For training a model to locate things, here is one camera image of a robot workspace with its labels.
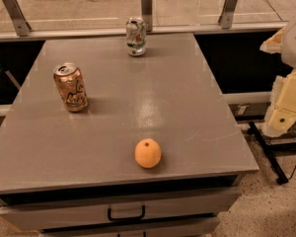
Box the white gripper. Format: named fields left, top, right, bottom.
left=259, top=28, right=296, bottom=137

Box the orange LaCroix can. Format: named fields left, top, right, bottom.
left=53, top=62, right=88, bottom=113

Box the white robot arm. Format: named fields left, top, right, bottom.
left=259, top=16, right=296, bottom=137

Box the black metal floor bar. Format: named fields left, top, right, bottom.
left=248, top=121, right=288, bottom=185

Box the orange fruit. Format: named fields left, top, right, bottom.
left=134, top=138, right=162, bottom=169

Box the grey lower drawer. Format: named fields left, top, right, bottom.
left=39, top=217, right=219, bottom=237

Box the grey drawer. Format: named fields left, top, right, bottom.
left=0, top=187, right=241, bottom=230
left=39, top=217, right=219, bottom=237

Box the grey upper drawer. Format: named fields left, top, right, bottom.
left=0, top=187, right=241, bottom=230

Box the metal railing bracket right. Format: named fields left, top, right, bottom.
left=218, top=0, right=238, bottom=29

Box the metal railing bracket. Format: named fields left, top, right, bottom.
left=2, top=0, right=32, bottom=37
left=141, top=0, right=153, bottom=32
left=218, top=0, right=238, bottom=29

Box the black floor cable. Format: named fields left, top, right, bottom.
left=285, top=161, right=296, bottom=182

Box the metal railing bracket middle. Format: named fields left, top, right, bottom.
left=141, top=0, right=153, bottom=32

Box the white horizontal rail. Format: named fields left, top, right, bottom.
left=0, top=22, right=287, bottom=42

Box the black upper drawer handle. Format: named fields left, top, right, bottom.
left=107, top=205, right=146, bottom=222

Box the black drawer handle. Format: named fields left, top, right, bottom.
left=107, top=205, right=146, bottom=222
left=116, top=231, right=147, bottom=237

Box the black lower drawer handle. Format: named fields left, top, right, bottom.
left=116, top=231, right=147, bottom=237

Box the metal railing bracket left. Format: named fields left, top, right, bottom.
left=2, top=0, right=32, bottom=37

